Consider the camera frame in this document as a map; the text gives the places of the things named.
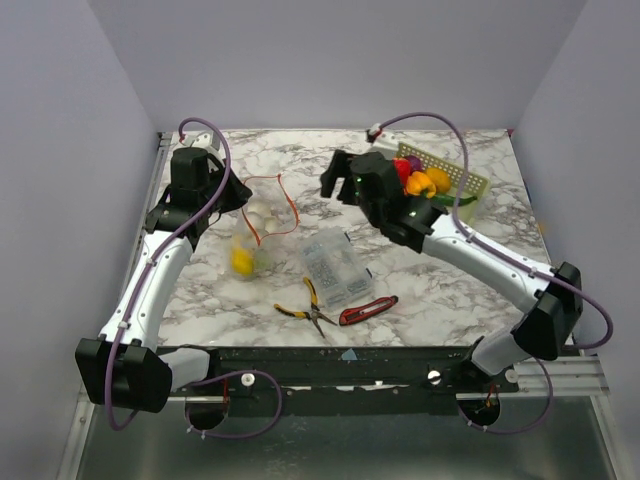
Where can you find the red black utility knife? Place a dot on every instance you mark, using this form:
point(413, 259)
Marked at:
point(355, 315)

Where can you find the yellow handled pliers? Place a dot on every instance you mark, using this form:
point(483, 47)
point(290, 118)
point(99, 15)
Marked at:
point(312, 314)

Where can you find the beige perforated plastic basket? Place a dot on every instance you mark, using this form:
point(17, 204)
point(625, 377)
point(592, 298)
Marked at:
point(475, 189)

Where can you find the clear plastic parts box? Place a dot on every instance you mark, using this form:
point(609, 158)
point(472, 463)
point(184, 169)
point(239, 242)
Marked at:
point(334, 267)

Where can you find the clear zip top bag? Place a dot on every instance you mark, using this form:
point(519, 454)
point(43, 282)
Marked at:
point(258, 238)

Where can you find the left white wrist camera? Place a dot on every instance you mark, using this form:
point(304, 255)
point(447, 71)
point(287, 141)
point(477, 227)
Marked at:
point(206, 140)

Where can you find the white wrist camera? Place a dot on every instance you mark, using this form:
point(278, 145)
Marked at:
point(383, 143)
point(206, 140)

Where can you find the yellow toy bell pepper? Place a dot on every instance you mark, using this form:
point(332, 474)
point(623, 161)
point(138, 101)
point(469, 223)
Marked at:
point(420, 184)

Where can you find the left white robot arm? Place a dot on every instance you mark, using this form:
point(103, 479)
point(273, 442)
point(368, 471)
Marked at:
point(122, 367)

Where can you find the purple toy onion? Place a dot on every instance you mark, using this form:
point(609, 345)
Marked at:
point(415, 163)

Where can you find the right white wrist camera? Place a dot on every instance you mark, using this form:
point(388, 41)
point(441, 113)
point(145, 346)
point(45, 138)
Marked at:
point(383, 143)

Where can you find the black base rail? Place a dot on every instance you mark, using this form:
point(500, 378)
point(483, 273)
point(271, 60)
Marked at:
point(340, 381)

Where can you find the orange toy lemon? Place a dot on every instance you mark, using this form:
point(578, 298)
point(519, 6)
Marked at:
point(440, 178)

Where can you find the yellow toy mango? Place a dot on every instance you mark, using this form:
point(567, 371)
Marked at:
point(242, 261)

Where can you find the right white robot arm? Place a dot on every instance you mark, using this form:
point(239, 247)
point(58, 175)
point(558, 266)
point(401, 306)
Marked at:
point(545, 295)

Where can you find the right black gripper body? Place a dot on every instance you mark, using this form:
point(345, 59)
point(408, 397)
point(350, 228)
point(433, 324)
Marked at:
point(345, 176)

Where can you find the red toy apple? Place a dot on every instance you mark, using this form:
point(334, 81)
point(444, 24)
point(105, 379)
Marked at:
point(403, 169)

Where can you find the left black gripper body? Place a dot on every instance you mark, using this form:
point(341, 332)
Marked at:
point(231, 199)

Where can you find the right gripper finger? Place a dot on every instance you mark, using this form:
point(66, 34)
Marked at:
point(340, 161)
point(328, 181)

